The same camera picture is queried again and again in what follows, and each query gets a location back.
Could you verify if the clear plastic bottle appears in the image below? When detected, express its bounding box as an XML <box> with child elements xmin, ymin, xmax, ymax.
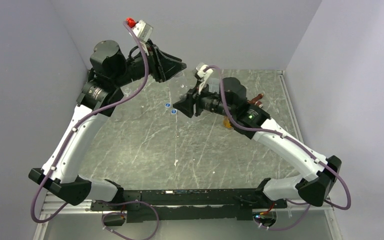
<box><xmin>173</xmin><ymin>70</ymin><xmax>196</xmax><ymax>102</ymax></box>

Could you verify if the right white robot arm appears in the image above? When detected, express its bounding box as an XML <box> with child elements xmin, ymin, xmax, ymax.
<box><xmin>173</xmin><ymin>77</ymin><xmax>342</xmax><ymax>208</ymax></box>

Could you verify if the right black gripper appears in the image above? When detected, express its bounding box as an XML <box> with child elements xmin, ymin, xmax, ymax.
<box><xmin>173</xmin><ymin>79</ymin><xmax>235</xmax><ymax>118</ymax></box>

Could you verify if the brown pipe fitting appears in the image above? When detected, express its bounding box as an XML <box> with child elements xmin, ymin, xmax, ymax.
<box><xmin>248</xmin><ymin>93</ymin><xmax>264</xmax><ymax>109</ymax></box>

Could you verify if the clear plastic screw box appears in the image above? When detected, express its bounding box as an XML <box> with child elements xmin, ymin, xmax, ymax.
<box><xmin>207</xmin><ymin>77</ymin><xmax>225</xmax><ymax>94</ymax></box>

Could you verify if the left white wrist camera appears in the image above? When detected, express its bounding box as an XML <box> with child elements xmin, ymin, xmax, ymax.
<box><xmin>126</xmin><ymin>17</ymin><xmax>154</xmax><ymax>56</ymax></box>

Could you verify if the orange juice bottle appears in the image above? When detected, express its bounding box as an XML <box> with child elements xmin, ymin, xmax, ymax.
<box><xmin>222</xmin><ymin>116</ymin><xmax>233</xmax><ymax>129</ymax></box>

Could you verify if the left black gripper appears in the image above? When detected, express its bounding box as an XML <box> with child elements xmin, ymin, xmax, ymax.
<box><xmin>112</xmin><ymin>38</ymin><xmax>187</xmax><ymax>88</ymax></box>

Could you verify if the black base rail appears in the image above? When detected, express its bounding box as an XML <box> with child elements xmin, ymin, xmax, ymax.
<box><xmin>90</xmin><ymin>188</ymin><xmax>288</xmax><ymax>223</ymax></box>

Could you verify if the purple cable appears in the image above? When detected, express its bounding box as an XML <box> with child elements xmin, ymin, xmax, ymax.
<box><xmin>205</xmin><ymin>65</ymin><xmax>352</xmax><ymax>211</ymax></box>
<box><xmin>30</xmin><ymin>19</ymin><xmax>150</xmax><ymax>224</ymax></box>

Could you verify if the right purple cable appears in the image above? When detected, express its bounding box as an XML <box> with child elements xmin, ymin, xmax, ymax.
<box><xmin>205</xmin><ymin>65</ymin><xmax>352</xmax><ymax>211</ymax></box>

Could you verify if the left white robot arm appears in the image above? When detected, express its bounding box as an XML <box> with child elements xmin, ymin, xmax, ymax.
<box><xmin>28</xmin><ymin>40</ymin><xmax>187</xmax><ymax>210</ymax></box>

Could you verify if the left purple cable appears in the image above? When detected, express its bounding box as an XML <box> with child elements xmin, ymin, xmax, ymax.
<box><xmin>30</xmin><ymin>19</ymin><xmax>150</xmax><ymax>224</ymax></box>

